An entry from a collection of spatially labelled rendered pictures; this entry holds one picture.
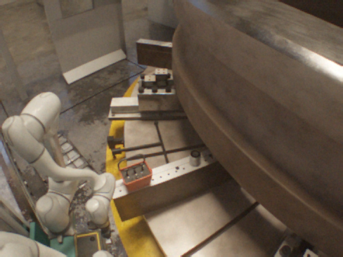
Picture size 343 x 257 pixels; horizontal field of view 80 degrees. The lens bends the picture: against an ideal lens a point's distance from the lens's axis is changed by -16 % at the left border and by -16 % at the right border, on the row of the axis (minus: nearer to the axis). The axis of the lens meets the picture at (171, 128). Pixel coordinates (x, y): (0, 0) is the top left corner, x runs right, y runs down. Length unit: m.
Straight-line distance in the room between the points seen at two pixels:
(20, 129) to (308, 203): 1.31
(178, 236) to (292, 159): 1.05
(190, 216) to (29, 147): 1.39
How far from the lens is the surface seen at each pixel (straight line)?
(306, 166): 1.30
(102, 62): 4.52
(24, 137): 0.97
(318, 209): 1.29
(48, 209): 1.39
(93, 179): 1.27
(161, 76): 2.47
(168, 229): 1.93
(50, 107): 1.06
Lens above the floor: 2.09
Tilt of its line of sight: 44 degrees down
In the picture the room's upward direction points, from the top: straight up
